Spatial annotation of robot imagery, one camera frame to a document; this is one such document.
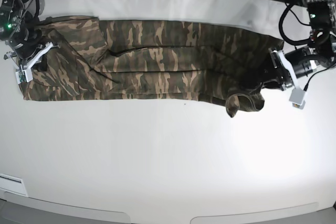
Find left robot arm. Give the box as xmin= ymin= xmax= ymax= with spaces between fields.
xmin=278 ymin=0 xmax=335 ymax=78

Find camouflage T-shirt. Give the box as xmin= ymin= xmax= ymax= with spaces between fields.
xmin=19 ymin=16 xmax=283 ymax=117

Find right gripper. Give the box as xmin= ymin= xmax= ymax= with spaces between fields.
xmin=4 ymin=29 xmax=60 ymax=71

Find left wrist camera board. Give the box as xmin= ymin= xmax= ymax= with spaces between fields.
xmin=289 ymin=88 xmax=306 ymax=110

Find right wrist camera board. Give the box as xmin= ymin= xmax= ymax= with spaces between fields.
xmin=15 ymin=68 xmax=33 ymax=84

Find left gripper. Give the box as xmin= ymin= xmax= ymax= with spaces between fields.
xmin=258 ymin=45 xmax=320 ymax=92

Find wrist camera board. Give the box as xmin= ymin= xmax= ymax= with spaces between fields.
xmin=289 ymin=88 xmax=306 ymax=110
xmin=15 ymin=68 xmax=33 ymax=84

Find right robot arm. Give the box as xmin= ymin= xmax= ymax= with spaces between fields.
xmin=1 ymin=0 xmax=51 ymax=66

